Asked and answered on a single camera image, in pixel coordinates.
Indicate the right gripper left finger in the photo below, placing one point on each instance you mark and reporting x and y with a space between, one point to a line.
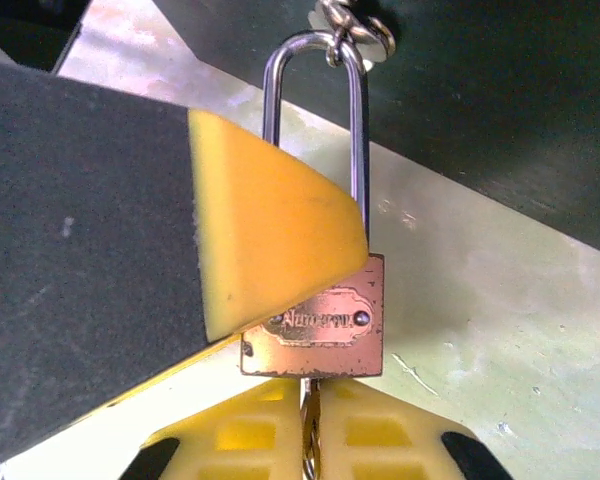
240 435

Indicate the small silver key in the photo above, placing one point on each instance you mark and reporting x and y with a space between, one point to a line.
311 435

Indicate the brass padlock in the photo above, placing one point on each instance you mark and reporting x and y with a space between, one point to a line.
330 350

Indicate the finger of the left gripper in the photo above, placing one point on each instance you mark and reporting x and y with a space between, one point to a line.
105 225

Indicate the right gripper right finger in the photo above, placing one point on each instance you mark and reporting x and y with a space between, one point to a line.
380 440

